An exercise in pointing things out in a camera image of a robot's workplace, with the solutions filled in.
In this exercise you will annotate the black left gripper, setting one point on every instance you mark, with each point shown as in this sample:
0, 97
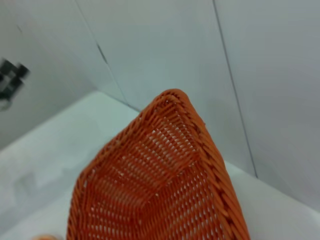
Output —
11, 87

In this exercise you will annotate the round bread bun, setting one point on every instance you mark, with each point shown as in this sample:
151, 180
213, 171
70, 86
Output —
45, 237

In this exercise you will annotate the orange woven plastic basket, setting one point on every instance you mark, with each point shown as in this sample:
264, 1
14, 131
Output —
155, 180

